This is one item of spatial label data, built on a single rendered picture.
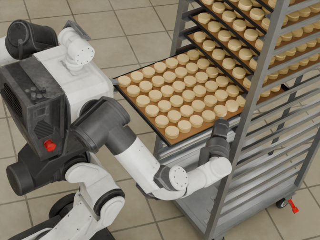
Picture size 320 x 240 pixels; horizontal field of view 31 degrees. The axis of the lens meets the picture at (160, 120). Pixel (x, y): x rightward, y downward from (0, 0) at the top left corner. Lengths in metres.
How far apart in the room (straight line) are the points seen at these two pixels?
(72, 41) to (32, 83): 0.17
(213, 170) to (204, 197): 1.05
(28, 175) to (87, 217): 0.49
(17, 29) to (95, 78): 0.31
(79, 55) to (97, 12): 2.54
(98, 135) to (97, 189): 0.65
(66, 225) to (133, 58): 1.68
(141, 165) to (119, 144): 0.09
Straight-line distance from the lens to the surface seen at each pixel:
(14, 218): 3.02
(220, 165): 1.96
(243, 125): 2.24
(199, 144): 3.08
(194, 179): 1.87
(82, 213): 2.45
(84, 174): 2.09
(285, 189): 3.12
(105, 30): 4.10
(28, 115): 1.71
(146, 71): 2.30
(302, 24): 2.12
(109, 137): 1.68
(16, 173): 2.02
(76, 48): 1.72
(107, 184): 2.29
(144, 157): 1.71
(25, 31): 1.90
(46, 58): 1.85
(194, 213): 2.90
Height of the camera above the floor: 2.47
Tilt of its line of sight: 45 degrees down
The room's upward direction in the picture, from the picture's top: 10 degrees clockwise
